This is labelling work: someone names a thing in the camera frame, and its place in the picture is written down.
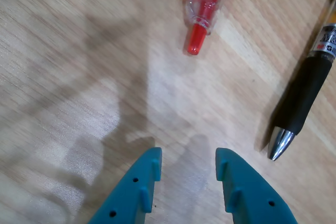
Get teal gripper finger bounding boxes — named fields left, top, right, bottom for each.
left=88, top=147, right=163, bottom=224
left=215, top=147, right=299, bottom=224

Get black grip silver tip pen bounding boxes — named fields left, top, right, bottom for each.
left=267, top=0, right=336, bottom=162

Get red clear barrel pen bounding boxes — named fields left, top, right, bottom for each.
left=183, top=0, right=233, bottom=56

